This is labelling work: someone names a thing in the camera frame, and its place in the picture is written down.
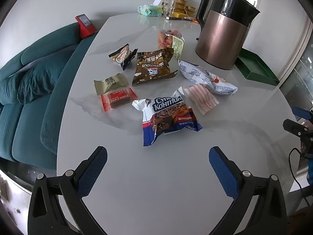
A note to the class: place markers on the clear glass cup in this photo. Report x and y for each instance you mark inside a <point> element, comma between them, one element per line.
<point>170,7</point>

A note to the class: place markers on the pink striped snack packet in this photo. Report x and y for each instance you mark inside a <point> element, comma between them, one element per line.
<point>201,98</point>

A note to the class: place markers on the gold box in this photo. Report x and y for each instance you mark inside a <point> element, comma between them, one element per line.
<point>180,15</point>

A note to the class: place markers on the stack of gold bowls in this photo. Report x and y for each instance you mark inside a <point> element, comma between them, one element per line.
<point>181,2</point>

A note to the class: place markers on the dark slim tray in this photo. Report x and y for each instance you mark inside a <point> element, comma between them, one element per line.
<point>178,18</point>

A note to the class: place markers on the red snack bar packet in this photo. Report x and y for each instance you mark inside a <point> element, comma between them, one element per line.
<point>118,99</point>

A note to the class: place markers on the glass door cabinet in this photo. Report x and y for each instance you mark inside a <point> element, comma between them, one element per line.
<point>299,78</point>

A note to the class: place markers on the olive gold snack packet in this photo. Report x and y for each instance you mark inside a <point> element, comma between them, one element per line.
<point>111,83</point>

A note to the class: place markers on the teal sofa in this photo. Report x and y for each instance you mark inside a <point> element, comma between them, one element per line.
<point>31,127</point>

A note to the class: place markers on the green tissue pack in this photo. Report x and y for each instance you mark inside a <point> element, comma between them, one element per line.
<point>149,11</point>

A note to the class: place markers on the clear bag of colourful snacks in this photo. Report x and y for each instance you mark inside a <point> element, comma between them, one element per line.
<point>167,39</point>

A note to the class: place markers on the blue white cookie packet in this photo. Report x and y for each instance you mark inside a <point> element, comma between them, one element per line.
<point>166,120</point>

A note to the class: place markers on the white blue snack packet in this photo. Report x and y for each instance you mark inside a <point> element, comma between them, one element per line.
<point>200,76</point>

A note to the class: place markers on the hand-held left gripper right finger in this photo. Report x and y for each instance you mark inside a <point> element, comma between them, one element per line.
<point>225,173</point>

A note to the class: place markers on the green tray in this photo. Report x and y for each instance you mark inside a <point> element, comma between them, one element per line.
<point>254,68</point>

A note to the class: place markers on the red desk clock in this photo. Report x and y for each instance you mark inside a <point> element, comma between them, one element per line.
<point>84,27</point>

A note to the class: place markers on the black beige small packet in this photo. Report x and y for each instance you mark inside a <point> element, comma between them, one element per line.
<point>122,55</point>

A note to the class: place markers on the bronze electric kettle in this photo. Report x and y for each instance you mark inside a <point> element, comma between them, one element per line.
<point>220,36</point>

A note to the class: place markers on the brown oat snack packet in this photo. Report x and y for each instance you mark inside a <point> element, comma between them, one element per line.
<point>149,66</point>

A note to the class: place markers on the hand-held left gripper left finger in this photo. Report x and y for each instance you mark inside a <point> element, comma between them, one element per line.
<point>91,173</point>

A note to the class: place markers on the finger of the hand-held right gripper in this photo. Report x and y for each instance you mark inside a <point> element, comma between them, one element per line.
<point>293,126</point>
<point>302,114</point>

